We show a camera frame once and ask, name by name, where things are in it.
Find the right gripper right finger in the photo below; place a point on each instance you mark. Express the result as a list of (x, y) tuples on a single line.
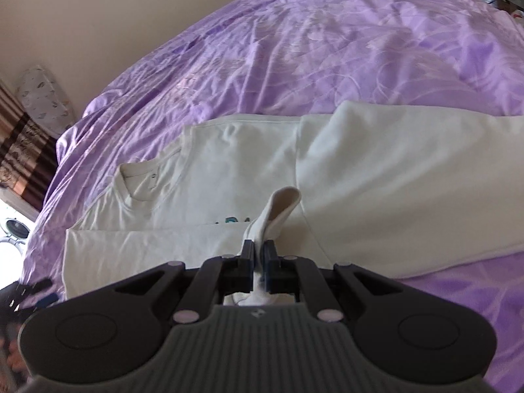
[(301, 278)]

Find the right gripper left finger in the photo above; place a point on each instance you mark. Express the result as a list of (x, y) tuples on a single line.
[(217, 278)]

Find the white Nevada sweatshirt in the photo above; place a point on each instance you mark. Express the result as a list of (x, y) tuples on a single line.
[(286, 196)]

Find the white washing machine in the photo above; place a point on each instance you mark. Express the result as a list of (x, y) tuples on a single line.
[(15, 231)]

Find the brown striped curtain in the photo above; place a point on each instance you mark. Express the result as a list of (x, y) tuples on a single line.
[(28, 154)]

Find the white patterned tied curtain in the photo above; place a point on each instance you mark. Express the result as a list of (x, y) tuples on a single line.
[(45, 102)]

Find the purple floral bed cover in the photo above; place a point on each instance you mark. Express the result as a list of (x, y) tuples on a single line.
[(294, 58)]

